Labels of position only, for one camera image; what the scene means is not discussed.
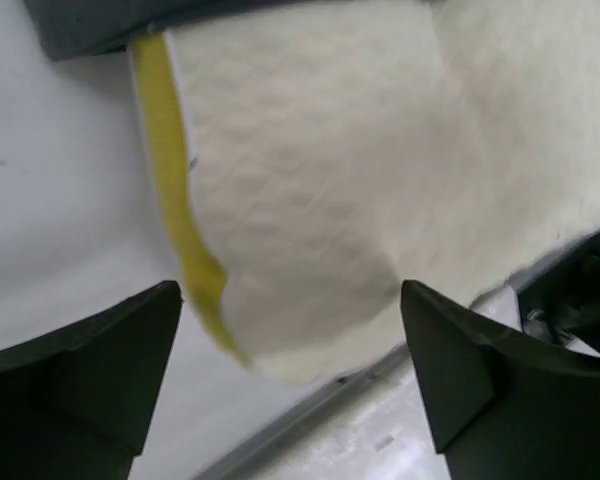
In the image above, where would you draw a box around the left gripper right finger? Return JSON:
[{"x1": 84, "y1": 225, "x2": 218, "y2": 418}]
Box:
[{"x1": 401, "y1": 281, "x2": 600, "y2": 479}]

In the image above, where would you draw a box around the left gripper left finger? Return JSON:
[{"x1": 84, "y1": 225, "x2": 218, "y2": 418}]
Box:
[{"x1": 0, "y1": 281, "x2": 183, "y2": 480}]

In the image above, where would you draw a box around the cream pillow with yellow edge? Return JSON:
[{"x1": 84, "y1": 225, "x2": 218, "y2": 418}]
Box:
[{"x1": 131, "y1": 1, "x2": 600, "y2": 382}]

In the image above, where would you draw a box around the dark plaid pillowcase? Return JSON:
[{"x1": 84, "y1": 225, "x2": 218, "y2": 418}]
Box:
[{"x1": 19, "y1": 0, "x2": 441, "y2": 64}]

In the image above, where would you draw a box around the front aluminium rail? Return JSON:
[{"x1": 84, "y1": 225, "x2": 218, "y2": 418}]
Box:
[{"x1": 195, "y1": 344, "x2": 410, "y2": 480}]

